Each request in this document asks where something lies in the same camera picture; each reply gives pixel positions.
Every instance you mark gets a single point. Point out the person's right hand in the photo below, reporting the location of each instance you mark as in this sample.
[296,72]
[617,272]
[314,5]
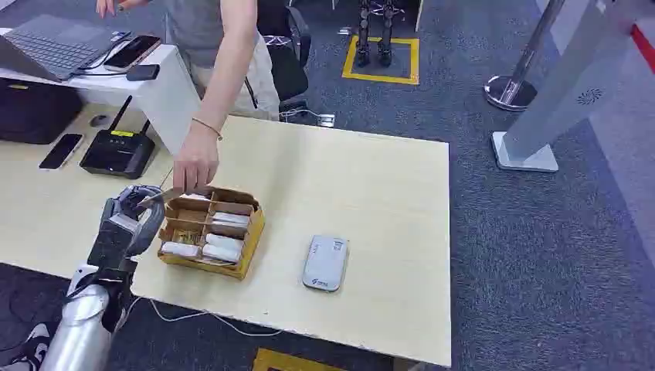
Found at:
[106,5]

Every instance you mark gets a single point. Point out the robot left hand grey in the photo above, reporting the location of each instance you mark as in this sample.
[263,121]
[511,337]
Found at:
[118,233]

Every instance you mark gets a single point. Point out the person's left hand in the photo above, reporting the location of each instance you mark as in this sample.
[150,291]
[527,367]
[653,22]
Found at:
[195,156]

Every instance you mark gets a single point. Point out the robot left arm silver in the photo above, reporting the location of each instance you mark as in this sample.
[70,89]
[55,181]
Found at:
[82,327]

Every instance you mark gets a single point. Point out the white card stack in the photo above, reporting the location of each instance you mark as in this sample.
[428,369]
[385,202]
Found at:
[180,249]
[225,241]
[221,253]
[231,218]
[194,196]

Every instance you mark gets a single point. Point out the smartphone with brown case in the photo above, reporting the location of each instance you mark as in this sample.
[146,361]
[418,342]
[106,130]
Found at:
[132,53]

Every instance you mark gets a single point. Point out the white raised desk shelf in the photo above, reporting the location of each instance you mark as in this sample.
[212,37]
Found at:
[166,97]

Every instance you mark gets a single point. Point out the grey laptop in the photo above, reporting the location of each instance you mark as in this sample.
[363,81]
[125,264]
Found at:
[51,46]

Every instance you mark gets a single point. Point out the small black power adapter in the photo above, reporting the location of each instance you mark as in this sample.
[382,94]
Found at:
[143,72]

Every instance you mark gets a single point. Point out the black router with antennas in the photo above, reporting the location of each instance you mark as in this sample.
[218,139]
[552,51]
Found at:
[117,152]

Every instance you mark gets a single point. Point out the black smartphone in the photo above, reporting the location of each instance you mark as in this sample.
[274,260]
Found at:
[61,151]

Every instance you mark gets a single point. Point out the person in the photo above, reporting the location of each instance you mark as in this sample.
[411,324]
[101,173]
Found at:
[204,30]

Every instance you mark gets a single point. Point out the wooden card box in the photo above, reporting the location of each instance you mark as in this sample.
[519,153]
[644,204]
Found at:
[240,256]

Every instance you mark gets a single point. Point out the black bag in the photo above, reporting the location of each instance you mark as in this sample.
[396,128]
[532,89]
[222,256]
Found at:
[36,110]

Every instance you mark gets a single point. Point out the black office chair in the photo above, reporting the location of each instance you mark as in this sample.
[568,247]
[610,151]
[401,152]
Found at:
[286,66]

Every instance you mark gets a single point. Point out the power strip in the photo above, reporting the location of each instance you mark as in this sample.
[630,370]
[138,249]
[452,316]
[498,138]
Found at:
[326,120]

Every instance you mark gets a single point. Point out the black and white robot foot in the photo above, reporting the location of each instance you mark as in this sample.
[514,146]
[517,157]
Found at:
[36,348]

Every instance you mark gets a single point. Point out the yellow floor tape square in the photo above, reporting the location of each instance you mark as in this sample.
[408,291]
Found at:
[381,78]

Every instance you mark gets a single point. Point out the black robot legs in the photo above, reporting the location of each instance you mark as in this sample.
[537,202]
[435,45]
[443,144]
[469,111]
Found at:
[364,36]

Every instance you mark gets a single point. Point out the yellow floor tape strip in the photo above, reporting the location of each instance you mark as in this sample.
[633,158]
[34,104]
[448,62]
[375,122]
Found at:
[286,362]

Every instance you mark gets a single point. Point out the white display stand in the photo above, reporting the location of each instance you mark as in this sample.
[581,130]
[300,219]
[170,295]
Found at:
[563,92]

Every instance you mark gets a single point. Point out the red barrier belt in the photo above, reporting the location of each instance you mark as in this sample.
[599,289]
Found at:
[644,47]

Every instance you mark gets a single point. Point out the chrome stanchion post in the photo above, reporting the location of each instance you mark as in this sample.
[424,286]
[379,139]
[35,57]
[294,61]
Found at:
[517,82]

